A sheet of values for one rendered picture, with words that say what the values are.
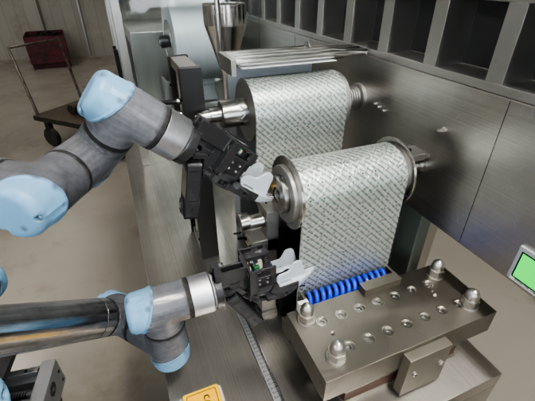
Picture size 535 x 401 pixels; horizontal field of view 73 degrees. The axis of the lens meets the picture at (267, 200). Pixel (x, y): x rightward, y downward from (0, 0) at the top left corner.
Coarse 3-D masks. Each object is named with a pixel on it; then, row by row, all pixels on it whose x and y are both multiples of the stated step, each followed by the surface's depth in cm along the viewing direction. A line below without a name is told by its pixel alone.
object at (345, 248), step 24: (360, 216) 73; (384, 216) 76; (312, 240) 71; (336, 240) 74; (360, 240) 77; (384, 240) 80; (312, 264) 75; (336, 264) 78; (360, 264) 81; (384, 264) 85; (312, 288) 79
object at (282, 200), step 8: (280, 176) 69; (272, 184) 71; (280, 184) 67; (272, 192) 72; (280, 192) 68; (288, 192) 67; (272, 200) 73; (280, 200) 69; (288, 200) 67; (280, 208) 70; (288, 208) 69
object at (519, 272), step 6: (522, 258) 62; (528, 258) 61; (522, 264) 62; (528, 264) 61; (534, 264) 60; (516, 270) 63; (522, 270) 62; (528, 270) 61; (534, 270) 60; (516, 276) 64; (522, 276) 63; (528, 276) 62; (534, 276) 61; (528, 282) 62; (534, 282) 61; (534, 288) 61
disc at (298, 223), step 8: (280, 160) 70; (288, 160) 67; (272, 168) 75; (288, 168) 67; (296, 176) 64; (296, 184) 65; (304, 200) 64; (304, 208) 65; (304, 216) 66; (288, 224) 73; (296, 224) 69
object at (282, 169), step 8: (400, 152) 74; (280, 168) 68; (288, 176) 66; (408, 176) 74; (288, 184) 66; (296, 192) 65; (296, 200) 65; (296, 208) 66; (280, 216) 74; (288, 216) 70; (296, 216) 68
